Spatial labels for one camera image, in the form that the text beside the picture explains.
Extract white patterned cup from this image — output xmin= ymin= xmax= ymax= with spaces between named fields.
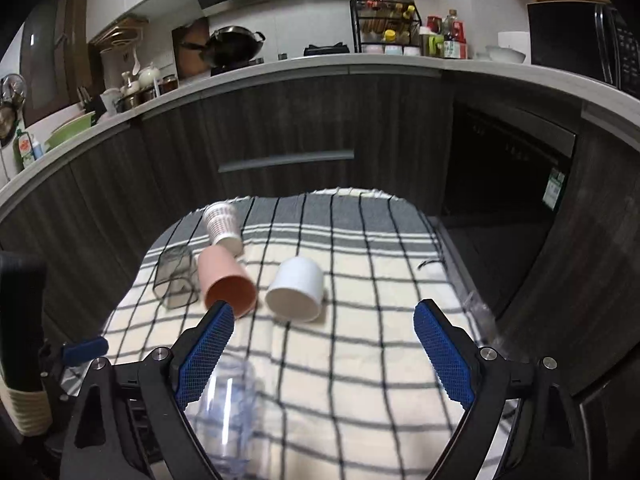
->
xmin=202 ymin=202 xmax=244 ymax=256

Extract smoky transparent cup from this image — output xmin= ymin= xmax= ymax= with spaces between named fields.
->
xmin=152 ymin=246 xmax=199 ymax=309

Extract white jug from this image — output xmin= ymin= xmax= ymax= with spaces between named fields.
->
xmin=99 ymin=46 xmax=132 ymax=92

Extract metal drawer handle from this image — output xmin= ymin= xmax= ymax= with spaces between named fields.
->
xmin=218 ymin=149 xmax=356 ymax=174

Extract pink cup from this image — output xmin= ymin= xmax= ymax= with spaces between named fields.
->
xmin=196 ymin=247 xmax=259 ymax=320

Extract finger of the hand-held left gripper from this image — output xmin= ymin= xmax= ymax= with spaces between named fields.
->
xmin=39 ymin=336 xmax=110 ymax=401

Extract white bowl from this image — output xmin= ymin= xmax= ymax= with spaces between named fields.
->
xmin=484 ymin=45 xmax=527 ymax=65

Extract black stove grate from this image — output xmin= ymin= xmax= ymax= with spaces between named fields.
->
xmin=303 ymin=42 xmax=350 ymax=57

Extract hanging metal ladles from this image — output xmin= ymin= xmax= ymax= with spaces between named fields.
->
xmin=0 ymin=73 xmax=28 ymax=142

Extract black microwave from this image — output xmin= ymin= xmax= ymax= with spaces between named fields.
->
xmin=526 ymin=1 xmax=640 ymax=100

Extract green dish soap bottle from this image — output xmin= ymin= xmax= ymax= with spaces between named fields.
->
xmin=12 ymin=129 xmax=39 ymax=172

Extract built-in dishwasher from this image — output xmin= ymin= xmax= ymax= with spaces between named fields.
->
xmin=441 ymin=99 xmax=579 ymax=222

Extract black wok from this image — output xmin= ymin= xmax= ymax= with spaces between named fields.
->
xmin=181 ymin=25 xmax=267 ymax=68

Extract checked cloth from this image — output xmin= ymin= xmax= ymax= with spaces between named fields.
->
xmin=60 ymin=187 xmax=516 ymax=480

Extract green basin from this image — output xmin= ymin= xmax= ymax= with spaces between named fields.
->
xmin=44 ymin=109 xmax=99 ymax=154

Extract black spice rack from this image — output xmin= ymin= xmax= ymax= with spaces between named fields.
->
xmin=349 ymin=0 xmax=424 ymax=57

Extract clear plastic cup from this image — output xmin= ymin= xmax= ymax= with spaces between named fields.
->
xmin=182 ymin=355 xmax=268 ymax=478

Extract white teapot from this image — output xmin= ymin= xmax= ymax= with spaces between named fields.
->
xmin=137 ymin=62 xmax=162 ymax=89

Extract wooden wall shelf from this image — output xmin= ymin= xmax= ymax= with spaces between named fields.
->
xmin=89 ymin=16 xmax=150 ymax=47

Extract plain white cup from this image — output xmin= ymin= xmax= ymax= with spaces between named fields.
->
xmin=264 ymin=256 xmax=326 ymax=324

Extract dark cutting board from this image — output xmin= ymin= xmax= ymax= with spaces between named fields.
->
xmin=171 ymin=17 xmax=211 ymax=79

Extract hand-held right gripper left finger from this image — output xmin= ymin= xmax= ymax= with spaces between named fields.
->
xmin=61 ymin=300 xmax=236 ymax=480

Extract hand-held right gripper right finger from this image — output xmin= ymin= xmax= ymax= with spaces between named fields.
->
xmin=412 ymin=298 xmax=597 ymax=480

